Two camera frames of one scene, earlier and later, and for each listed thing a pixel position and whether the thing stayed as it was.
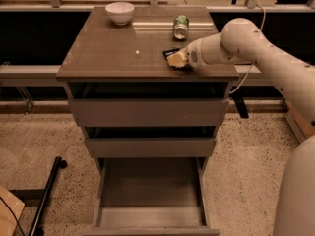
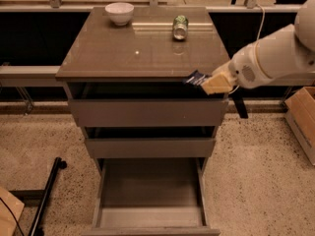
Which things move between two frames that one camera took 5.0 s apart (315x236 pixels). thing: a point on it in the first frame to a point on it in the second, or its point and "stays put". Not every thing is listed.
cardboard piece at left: [8, 221] stays put
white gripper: [192, 55] to [244, 66]
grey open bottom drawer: [152, 197] stays put
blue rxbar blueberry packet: [170, 52] to [196, 78]
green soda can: [180, 27] stays put
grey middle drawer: [152, 142] stays put
